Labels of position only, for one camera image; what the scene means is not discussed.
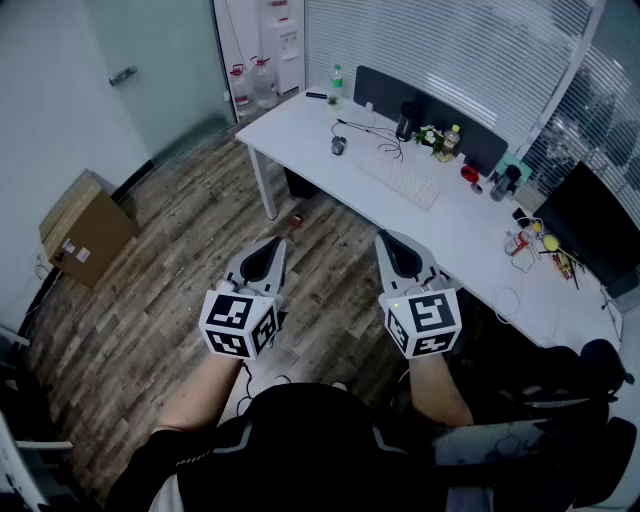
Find black monitor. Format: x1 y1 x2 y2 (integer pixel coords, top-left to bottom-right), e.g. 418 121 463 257
532 160 640 289

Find black bin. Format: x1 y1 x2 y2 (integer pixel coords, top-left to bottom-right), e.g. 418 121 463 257
283 167 321 200

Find frosted glass door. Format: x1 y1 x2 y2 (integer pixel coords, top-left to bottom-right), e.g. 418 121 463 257
84 0 236 161

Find grey bottle with black lid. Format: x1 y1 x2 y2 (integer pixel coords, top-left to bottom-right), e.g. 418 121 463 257
489 164 522 203

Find clear bottle with red label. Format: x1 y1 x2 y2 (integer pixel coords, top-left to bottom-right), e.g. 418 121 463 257
503 220 544 257

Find large clear water jug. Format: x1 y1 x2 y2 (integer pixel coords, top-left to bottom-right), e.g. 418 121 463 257
248 55 279 111
229 63 257 117

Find black tumbler bottle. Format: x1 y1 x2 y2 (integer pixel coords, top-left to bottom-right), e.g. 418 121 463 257
395 100 422 143

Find colourful small packet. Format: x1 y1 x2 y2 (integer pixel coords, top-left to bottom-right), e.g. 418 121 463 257
552 249 584 291

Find dark desk divider panel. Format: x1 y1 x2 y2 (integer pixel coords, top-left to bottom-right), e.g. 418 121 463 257
352 65 509 178

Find white window blinds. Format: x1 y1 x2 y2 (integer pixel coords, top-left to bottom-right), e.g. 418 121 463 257
522 0 640 226
304 0 599 151

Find white keyboard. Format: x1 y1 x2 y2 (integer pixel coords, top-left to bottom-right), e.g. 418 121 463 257
353 145 442 212

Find white cable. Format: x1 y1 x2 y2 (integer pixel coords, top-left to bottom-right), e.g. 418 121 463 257
491 234 564 341

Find person's left forearm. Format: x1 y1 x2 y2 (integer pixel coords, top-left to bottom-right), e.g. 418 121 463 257
154 349 242 434

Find teal box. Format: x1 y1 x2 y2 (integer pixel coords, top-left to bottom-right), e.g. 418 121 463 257
494 151 534 184

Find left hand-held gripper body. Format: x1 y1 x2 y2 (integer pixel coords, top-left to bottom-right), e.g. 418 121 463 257
198 277 282 361

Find person's black shirt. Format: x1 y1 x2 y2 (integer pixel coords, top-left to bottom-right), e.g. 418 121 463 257
107 382 441 512

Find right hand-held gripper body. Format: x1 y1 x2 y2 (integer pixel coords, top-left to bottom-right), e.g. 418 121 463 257
378 272 462 360

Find yellow cap tea bottle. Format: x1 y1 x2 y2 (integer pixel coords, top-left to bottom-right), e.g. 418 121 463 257
434 124 462 164

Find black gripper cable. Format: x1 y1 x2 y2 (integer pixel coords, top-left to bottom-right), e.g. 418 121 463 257
235 360 292 417

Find white flower plant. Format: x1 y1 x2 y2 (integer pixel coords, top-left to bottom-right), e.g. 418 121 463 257
414 124 445 154

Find person's right forearm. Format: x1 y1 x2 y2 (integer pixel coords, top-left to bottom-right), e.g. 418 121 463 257
408 349 474 428

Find brown cardboard box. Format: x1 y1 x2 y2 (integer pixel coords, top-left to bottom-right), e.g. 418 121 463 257
38 168 140 290

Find black office chair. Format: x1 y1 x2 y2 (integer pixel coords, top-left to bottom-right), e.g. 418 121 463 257
439 289 639 511

